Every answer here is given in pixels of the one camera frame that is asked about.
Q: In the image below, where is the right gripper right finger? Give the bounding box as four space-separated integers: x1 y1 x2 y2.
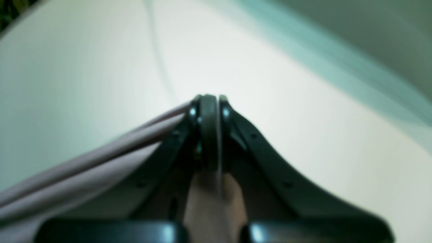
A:
219 95 395 243

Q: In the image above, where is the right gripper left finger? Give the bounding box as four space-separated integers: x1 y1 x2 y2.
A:
35 95 218 243

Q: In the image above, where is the mauve t-shirt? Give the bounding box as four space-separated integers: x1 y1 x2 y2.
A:
0 101 248 243

